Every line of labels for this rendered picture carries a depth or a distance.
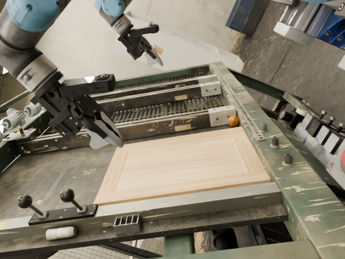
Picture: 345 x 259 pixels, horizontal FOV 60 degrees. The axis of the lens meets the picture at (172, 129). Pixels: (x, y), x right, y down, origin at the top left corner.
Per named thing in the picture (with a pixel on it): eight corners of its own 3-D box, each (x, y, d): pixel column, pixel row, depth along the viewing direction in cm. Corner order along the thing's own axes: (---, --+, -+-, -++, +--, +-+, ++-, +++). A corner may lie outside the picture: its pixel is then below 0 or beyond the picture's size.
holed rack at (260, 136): (266, 140, 109) (266, 139, 109) (257, 141, 109) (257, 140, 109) (213, 62, 261) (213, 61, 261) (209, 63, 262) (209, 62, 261)
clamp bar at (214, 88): (222, 94, 186) (217, 56, 177) (41, 124, 195) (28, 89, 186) (219, 90, 195) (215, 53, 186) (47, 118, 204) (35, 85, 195)
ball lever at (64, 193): (89, 217, 87) (70, 198, 77) (77, 219, 88) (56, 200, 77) (90, 205, 90) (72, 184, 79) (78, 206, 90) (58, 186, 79)
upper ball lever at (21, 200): (50, 222, 88) (26, 204, 78) (38, 224, 88) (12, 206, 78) (52, 210, 91) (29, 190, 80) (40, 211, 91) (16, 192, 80)
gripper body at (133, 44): (138, 57, 131) (119, 36, 128) (152, 44, 129) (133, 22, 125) (136, 61, 125) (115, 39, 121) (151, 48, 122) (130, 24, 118)
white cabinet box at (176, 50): (244, 64, 474) (121, 14, 447) (228, 96, 499) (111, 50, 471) (238, 56, 528) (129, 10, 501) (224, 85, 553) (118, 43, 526)
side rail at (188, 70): (210, 77, 258) (209, 65, 254) (88, 98, 266) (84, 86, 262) (209, 75, 266) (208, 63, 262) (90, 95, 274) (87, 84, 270)
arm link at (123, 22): (126, 13, 123) (122, 15, 116) (134, 22, 125) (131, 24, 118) (114, 25, 126) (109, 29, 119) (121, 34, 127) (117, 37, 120)
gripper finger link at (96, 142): (108, 156, 71) (79, 130, 68) (126, 143, 69) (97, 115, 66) (105, 164, 68) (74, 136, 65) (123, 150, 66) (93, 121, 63)
